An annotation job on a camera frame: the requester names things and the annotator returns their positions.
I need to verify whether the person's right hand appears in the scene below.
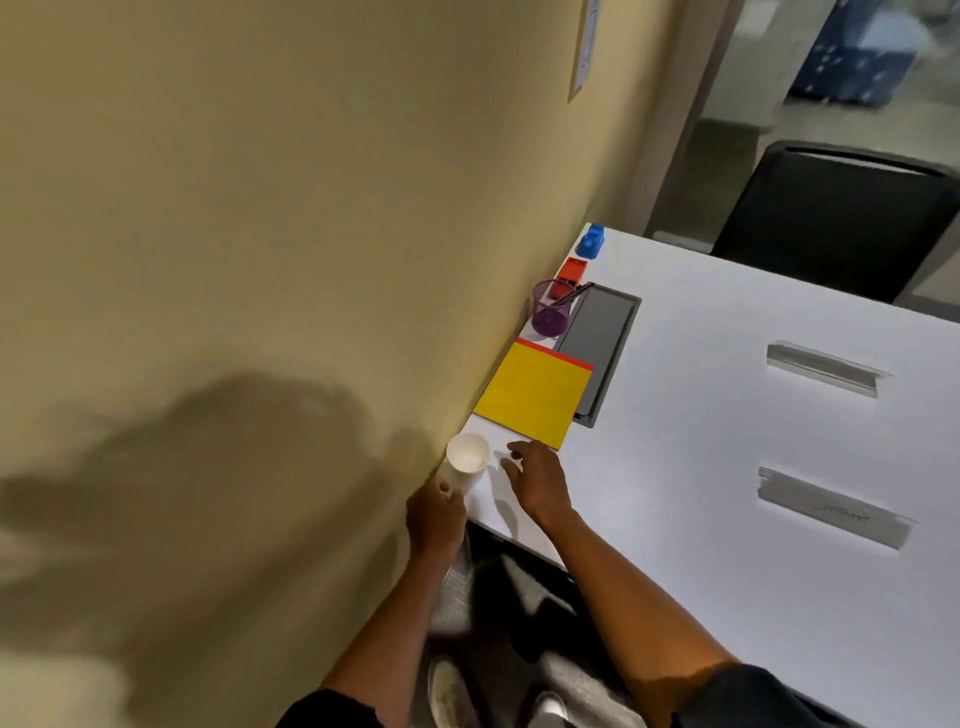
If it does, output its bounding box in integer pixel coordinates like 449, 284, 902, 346
499, 440, 576, 528

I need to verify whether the person's left hand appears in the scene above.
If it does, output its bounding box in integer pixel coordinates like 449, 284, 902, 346
405, 474, 469, 562

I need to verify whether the white paper cup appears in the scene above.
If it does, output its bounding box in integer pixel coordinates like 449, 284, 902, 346
437, 432, 493, 498

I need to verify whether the yellow notepad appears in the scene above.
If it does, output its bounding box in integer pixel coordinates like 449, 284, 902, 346
472, 338, 595, 452

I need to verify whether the purple mesh pen cup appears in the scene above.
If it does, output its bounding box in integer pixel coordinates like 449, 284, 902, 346
530, 278, 580, 339

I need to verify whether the red stapler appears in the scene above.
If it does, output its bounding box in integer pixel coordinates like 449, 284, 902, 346
551, 257, 591, 300

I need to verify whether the person's right forearm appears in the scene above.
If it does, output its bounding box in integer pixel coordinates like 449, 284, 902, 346
547, 507, 742, 728

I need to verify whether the person's left forearm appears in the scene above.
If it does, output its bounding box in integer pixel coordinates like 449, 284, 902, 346
320, 543, 460, 728

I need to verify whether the person's white shoe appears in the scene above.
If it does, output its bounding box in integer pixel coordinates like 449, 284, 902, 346
527, 690, 573, 728
426, 657, 483, 728

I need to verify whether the person's black left sleeve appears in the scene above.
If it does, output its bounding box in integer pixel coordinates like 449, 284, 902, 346
275, 689, 385, 728

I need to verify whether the person's black sleeve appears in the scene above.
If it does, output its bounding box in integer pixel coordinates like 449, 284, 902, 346
669, 662, 868, 728
275, 689, 385, 728

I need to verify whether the person's black right sleeve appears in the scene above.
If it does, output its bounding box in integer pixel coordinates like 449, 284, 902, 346
669, 662, 868, 728

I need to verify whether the clear acrylic name sign holder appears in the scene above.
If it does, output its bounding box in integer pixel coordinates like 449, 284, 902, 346
756, 466, 920, 553
765, 340, 895, 400

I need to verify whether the blue cabinet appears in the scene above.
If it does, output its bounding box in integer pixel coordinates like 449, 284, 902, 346
789, 0, 933, 108

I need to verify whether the grey table cable hatch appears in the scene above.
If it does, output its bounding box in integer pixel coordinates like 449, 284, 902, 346
553, 284, 644, 430

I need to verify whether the white wall switch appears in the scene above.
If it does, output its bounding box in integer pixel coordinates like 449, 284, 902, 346
566, 0, 604, 103

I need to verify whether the glass partition with grey frame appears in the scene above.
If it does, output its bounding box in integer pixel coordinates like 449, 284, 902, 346
618, 0, 960, 325

